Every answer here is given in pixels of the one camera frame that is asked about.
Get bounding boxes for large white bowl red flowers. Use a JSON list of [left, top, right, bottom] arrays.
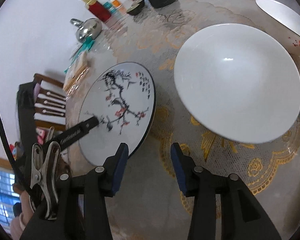
[[255, 0, 300, 56]]

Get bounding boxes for orange pill bottle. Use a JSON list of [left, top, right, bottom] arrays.
[[110, 0, 122, 9]]

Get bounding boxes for wooden chair with purple cloth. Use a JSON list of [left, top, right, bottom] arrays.
[[33, 73, 66, 121]]

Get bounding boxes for purple cloth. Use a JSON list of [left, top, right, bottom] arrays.
[[33, 83, 41, 103]]

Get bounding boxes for small white bowl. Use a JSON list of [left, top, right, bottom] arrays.
[[174, 23, 300, 144]]

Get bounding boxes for packaged crackers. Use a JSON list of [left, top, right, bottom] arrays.
[[63, 51, 90, 98]]

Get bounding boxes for dark small dish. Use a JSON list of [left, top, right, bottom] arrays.
[[126, 4, 142, 16], [132, 0, 145, 8]]

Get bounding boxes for red gold bottle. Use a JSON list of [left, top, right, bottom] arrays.
[[81, 0, 111, 23]]

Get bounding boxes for steel kettle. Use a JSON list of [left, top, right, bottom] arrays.
[[70, 18, 102, 43]]

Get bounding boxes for plum blossom painted plate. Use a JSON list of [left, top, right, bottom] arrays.
[[78, 62, 156, 166]]

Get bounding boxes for teal lid jar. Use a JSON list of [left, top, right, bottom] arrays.
[[103, 2, 116, 14]]

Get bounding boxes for pink box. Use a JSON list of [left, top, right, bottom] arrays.
[[36, 128, 46, 145]]

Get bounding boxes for metal spring clip right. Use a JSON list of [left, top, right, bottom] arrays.
[[30, 141, 61, 220]]

